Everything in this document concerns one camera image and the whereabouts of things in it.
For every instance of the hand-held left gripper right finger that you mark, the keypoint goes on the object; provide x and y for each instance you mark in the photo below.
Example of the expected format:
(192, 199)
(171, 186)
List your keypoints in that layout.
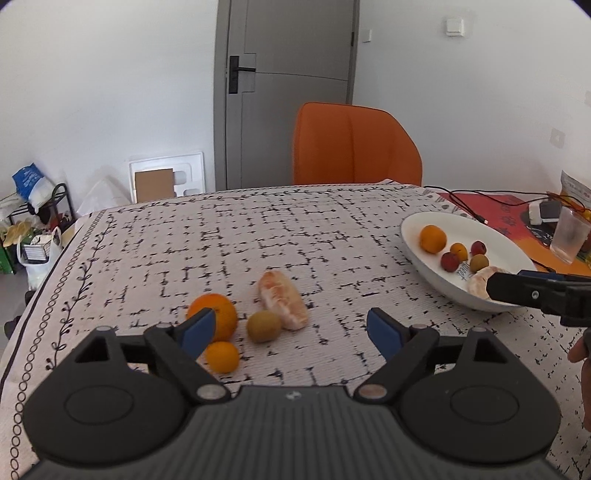
(383, 331)

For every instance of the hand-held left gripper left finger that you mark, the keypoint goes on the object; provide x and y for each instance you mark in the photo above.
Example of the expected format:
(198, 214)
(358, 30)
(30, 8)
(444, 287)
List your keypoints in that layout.
(199, 328)

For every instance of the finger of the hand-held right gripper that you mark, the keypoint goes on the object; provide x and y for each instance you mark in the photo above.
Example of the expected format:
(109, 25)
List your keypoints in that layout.
(521, 290)
(540, 274)

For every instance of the peeled pomelo piece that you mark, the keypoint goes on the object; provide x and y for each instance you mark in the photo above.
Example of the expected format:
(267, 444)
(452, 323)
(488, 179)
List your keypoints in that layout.
(284, 300)
(478, 282)

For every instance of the green-brown kiwi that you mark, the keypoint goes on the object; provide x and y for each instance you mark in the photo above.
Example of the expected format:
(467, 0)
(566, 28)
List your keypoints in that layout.
(479, 263)
(263, 326)

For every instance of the dark red-brown plum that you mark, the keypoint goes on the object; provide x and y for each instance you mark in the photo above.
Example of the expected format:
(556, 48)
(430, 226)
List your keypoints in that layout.
(479, 248)

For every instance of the white plate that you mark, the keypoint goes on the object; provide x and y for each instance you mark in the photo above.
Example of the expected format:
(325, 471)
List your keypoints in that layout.
(429, 277)

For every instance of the small tangerine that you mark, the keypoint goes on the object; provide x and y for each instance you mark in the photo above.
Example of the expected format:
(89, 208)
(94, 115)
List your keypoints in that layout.
(458, 251)
(222, 357)

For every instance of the red plum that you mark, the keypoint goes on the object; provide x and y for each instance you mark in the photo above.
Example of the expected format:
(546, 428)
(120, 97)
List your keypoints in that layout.
(449, 262)

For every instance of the medium orange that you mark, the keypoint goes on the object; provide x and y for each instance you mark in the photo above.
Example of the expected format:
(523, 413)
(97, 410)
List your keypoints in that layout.
(433, 238)

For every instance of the person's right hand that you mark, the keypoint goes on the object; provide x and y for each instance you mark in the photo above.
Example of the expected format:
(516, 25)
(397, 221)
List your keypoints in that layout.
(578, 351)

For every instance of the large orange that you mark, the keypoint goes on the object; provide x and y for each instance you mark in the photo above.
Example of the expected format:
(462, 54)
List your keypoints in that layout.
(220, 308)

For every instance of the clear plastic cup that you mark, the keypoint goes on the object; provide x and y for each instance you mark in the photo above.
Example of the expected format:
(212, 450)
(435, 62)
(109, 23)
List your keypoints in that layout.
(569, 237)

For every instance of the white charger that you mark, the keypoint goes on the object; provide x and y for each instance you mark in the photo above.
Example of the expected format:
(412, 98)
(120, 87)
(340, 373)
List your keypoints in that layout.
(544, 212)

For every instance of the red orange table mat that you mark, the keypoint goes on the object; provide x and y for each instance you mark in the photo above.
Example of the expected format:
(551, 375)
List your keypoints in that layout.
(503, 207)

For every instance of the white black-patterned tablecloth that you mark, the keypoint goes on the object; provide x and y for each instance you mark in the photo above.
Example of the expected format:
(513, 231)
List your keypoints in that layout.
(184, 240)

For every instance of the printed snack packet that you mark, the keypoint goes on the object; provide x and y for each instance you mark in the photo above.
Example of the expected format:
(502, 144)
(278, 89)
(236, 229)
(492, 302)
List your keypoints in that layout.
(577, 189)

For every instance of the brown cardboard piece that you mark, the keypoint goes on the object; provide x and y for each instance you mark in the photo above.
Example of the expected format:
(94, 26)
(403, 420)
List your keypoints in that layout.
(154, 184)

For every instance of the white foam packaging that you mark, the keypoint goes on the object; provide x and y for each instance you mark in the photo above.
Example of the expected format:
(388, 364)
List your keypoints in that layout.
(189, 166)

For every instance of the clear plastic bag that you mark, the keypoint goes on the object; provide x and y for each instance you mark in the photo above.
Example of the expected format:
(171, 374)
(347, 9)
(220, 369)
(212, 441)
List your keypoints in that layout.
(101, 198)

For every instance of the white plastic bag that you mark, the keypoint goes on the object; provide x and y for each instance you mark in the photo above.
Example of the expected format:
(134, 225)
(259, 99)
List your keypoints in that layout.
(39, 272)

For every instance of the black shoe rack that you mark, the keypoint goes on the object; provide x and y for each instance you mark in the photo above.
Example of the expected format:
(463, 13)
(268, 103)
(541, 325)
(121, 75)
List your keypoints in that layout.
(62, 203)

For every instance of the orange chair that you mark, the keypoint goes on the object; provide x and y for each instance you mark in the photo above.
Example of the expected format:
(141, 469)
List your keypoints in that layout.
(351, 147)

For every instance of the green box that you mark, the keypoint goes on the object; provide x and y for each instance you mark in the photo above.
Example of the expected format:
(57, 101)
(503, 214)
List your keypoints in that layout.
(5, 258)

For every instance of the blue and white bag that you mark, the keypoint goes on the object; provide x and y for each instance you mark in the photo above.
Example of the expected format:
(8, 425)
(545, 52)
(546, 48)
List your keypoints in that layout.
(32, 184)

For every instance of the grey door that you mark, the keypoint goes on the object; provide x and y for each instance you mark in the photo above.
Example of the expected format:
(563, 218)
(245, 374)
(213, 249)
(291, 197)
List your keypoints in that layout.
(286, 101)

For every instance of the white light switch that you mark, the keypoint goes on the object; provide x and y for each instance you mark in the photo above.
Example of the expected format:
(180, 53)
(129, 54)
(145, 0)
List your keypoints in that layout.
(455, 26)

